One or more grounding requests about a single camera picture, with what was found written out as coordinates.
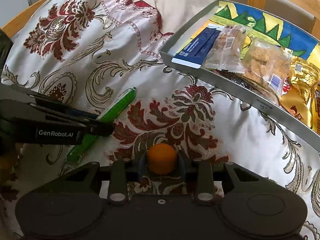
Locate grey metal tray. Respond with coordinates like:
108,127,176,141
159,0,319,151

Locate clear bag biscuit snack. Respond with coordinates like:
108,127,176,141
202,24,249,74

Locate floral embroidered bed cover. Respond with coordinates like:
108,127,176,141
1,0,319,239

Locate orange jelly cup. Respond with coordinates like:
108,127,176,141
147,143,177,175

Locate colourful drawing tray liner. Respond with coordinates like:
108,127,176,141
188,0,320,63

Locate clear bag fried snack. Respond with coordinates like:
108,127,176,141
242,37,293,97

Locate cream pillow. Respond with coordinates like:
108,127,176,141
133,0,216,34

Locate dark blue sachet packet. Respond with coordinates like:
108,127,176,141
171,23,223,69

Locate green sausage stick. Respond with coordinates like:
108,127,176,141
66,87,137,164

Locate gold foil snack packet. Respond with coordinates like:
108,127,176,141
280,56,319,128

